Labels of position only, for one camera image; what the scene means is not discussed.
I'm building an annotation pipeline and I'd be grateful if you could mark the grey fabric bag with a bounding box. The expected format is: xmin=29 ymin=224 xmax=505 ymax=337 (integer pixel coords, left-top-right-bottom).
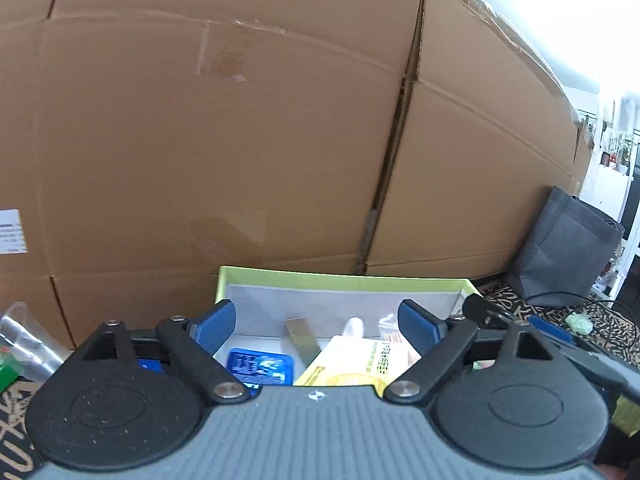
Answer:
xmin=505 ymin=186 xmax=626 ymax=308

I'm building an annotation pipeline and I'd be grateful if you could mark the light green shoe box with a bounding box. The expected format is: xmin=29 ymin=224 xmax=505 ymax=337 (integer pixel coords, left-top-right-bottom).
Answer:
xmin=215 ymin=266 xmax=486 ymax=392

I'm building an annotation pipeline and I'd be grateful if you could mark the large plain cardboard box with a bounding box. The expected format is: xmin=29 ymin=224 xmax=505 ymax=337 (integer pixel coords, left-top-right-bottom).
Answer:
xmin=360 ymin=0 xmax=596 ymax=281

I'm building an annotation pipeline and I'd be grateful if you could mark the yellow white medicine box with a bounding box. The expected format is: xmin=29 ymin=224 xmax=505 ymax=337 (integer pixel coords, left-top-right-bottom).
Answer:
xmin=292 ymin=335 xmax=422 ymax=397

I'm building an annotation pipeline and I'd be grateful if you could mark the small blue packet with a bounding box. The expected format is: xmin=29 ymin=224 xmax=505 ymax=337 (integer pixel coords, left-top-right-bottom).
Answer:
xmin=227 ymin=349 xmax=293 ymax=389

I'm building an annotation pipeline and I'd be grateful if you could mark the large cardboard box white label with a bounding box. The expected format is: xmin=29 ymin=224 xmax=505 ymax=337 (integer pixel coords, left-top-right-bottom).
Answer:
xmin=0 ymin=0 xmax=426 ymax=352

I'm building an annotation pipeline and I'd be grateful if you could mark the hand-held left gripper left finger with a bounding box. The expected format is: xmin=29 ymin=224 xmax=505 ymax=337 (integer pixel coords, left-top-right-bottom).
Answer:
xmin=77 ymin=300 xmax=251 ymax=403

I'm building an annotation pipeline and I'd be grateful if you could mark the pale green small toy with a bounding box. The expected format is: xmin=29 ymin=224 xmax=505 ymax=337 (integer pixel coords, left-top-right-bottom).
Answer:
xmin=567 ymin=312 xmax=594 ymax=335

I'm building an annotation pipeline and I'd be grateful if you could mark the black letter print mat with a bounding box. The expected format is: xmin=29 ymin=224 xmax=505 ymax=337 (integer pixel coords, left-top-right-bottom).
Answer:
xmin=0 ymin=280 xmax=640 ymax=480

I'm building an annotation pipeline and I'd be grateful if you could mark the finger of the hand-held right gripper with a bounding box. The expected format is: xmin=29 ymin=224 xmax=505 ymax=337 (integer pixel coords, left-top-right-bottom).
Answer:
xmin=529 ymin=316 xmax=628 ymax=403
xmin=462 ymin=294 xmax=517 ymax=332

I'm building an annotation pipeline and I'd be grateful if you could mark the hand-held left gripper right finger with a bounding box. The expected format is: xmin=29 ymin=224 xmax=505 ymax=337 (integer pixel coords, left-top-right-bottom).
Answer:
xmin=384 ymin=299 xmax=573 ymax=403

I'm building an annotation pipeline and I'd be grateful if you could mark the white shelf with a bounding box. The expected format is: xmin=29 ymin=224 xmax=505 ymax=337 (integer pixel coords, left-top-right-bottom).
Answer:
xmin=582 ymin=95 xmax=640 ymax=221

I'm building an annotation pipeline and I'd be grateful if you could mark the black cable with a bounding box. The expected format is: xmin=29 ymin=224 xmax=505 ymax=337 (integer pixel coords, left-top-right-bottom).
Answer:
xmin=525 ymin=290 xmax=640 ymax=341

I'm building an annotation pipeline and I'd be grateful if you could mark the clear plastic bag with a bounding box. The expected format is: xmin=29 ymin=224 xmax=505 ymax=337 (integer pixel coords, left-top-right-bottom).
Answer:
xmin=377 ymin=314 xmax=421 ymax=361

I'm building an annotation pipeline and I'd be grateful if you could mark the clear plastic cup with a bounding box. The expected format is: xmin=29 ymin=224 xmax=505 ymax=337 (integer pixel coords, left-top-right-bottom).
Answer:
xmin=0 ymin=301 xmax=66 ymax=386

